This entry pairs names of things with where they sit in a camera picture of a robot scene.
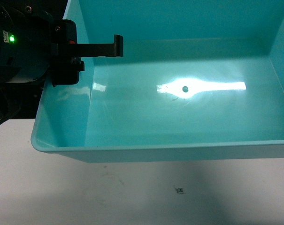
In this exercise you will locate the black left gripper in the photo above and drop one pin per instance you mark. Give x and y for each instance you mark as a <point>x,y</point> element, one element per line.
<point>66,63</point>

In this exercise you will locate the light teal plastic bin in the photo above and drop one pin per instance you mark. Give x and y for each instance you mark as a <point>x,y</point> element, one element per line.
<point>199,79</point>

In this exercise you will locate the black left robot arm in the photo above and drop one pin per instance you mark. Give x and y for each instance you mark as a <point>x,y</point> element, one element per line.
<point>33,43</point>

